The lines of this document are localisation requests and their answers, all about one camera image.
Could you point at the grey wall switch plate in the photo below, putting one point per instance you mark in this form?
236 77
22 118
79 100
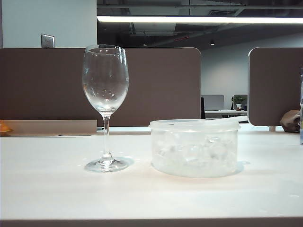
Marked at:
47 40

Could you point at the grey far desk screen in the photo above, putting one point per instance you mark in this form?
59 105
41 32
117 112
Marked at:
213 102

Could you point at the white far desk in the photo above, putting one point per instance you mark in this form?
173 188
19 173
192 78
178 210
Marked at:
225 111

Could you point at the clear wine glass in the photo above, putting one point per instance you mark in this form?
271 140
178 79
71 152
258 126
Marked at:
105 71

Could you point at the black office chair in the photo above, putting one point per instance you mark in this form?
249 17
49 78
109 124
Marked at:
202 108

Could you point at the orange object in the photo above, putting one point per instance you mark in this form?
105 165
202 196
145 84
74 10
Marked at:
3 128

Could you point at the green potted plant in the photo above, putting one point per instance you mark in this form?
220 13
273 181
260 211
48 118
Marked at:
238 100

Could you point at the translucent white plastic ice shovel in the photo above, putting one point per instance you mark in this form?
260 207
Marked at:
232 120

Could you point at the clear ice cubes heap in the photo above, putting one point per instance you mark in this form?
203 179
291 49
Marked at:
194 153

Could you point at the black pendant ceiling lamp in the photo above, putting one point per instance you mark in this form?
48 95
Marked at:
212 43

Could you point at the round clear plastic container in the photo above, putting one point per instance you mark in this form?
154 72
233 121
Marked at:
194 168

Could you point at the long white ceiling light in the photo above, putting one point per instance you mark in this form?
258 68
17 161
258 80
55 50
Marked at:
189 19

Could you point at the narrow brown desk partition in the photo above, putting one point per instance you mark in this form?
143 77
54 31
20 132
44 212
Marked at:
272 82

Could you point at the brown lumpy object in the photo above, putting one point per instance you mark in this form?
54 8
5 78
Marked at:
290 120

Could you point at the wide brown desk partition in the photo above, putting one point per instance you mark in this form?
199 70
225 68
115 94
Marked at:
47 82

